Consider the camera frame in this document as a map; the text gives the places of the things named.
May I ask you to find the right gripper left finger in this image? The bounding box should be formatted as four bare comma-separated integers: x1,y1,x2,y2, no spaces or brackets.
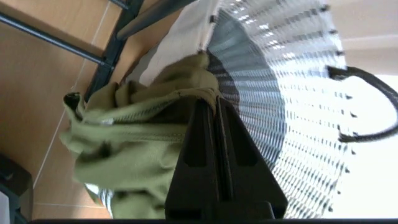
164,98,222,220

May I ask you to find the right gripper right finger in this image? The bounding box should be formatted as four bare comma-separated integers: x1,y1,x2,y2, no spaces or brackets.
216,96,289,218

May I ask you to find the green printed shirt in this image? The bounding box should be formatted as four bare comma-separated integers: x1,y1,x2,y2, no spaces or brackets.
58,51,223,220

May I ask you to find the white laundry basket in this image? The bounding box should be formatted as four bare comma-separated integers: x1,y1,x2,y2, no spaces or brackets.
126,0,398,220

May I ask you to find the black clothes rack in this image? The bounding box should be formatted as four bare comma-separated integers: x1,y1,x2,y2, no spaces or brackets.
0,0,197,102

